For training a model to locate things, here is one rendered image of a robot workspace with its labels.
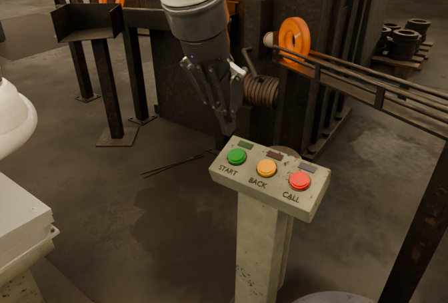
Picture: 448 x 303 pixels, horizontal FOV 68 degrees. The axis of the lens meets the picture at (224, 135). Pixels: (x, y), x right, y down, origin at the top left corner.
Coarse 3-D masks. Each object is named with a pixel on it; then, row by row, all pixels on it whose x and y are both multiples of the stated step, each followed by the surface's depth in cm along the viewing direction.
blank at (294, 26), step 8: (288, 24) 112; (296, 24) 108; (304, 24) 108; (280, 32) 118; (288, 32) 114; (296, 32) 109; (304, 32) 107; (280, 40) 119; (288, 40) 117; (296, 40) 110; (304, 40) 107; (288, 48) 117; (296, 48) 111; (304, 48) 108
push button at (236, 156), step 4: (232, 152) 74; (236, 152) 74; (240, 152) 74; (244, 152) 74; (228, 156) 74; (232, 156) 73; (236, 156) 73; (240, 156) 73; (244, 156) 73; (232, 160) 73; (236, 160) 72; (240, 160) 73
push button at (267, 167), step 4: (264, 160) 71; (268, 160) 71; (272, 160) 71; (260, 164) 70; (264, 164) 70; (268, 164) 70; (272, 164) 70; (260, 168) 70; (264, 168) 70; (268, 168) 69; (272, 168) 69; (260, 172) 70; (264, 172) 69; (268, 172) 69; (272, 172) 69
